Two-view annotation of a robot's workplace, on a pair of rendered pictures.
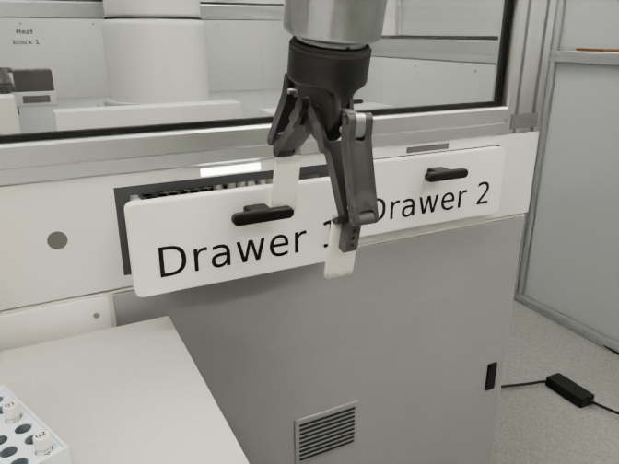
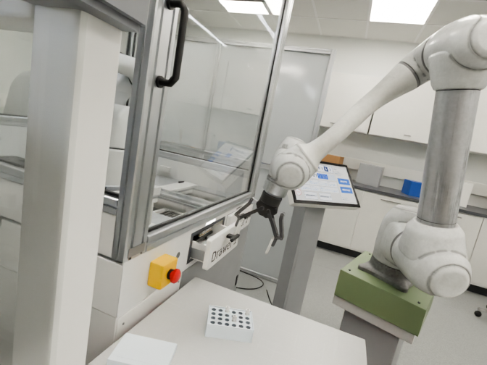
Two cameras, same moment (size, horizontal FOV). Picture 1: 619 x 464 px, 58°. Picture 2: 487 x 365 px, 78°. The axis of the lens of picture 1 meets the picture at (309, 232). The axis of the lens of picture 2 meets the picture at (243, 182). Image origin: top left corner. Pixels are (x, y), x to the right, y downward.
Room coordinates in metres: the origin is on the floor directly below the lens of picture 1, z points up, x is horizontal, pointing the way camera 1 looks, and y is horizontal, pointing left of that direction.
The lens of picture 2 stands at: (-0.14, 0.82, 1.30)
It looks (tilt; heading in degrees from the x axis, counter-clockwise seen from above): 10 degrees down; 315
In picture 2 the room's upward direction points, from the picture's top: 11 degrees clockwise
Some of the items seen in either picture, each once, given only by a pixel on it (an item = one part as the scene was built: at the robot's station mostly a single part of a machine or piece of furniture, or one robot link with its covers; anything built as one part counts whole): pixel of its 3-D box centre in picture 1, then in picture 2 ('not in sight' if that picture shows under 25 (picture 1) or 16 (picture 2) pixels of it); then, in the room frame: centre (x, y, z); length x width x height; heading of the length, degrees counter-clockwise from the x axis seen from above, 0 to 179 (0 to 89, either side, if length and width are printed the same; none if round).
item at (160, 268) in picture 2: not in sight; (163, 271); (0.53, 0.38, 0.88); 0.07 x 0.05 x 0.07; 117
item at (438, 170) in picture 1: (441, 173); not in sight; (0.81, -0.20, 0.91); 0.07 x 0.04 x 0.01; 117
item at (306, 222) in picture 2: not in sight; (301, 266); (0.83, -0.84, 0.51); 0.50 x 0.45 x 1.02; 162
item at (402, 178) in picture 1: (428, 190); (238, 220); (0.84, -0.18, 0.87); 0.29 x 0.02 x 0.11; 117
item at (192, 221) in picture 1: (251, 231); (224, 242); (0.64, 0.07, 0.87); 0.29 x 0.02 x 0.11; 117
